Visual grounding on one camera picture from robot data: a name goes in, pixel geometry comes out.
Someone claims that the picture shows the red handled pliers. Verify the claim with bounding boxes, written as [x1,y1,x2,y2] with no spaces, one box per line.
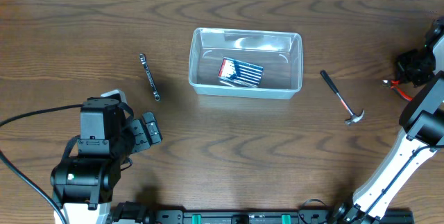
[382,80,413,101]

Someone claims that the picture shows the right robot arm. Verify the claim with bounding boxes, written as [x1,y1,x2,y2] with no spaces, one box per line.
[325,17,443,223]

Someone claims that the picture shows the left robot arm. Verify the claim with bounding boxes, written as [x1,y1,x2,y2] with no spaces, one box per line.
[51,89,162,223]

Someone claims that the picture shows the silver double ring wrench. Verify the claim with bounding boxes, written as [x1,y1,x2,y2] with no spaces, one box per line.
[139,53,161,101]

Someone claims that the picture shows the clear plastic container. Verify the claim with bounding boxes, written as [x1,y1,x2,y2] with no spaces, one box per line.
[189,28,303,99]

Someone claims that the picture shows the small claw hammer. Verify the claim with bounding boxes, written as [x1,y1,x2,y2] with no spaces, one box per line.
[320,70,365,126]

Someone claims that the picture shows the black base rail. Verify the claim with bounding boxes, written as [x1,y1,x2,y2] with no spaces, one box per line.
[110,201,416,224]

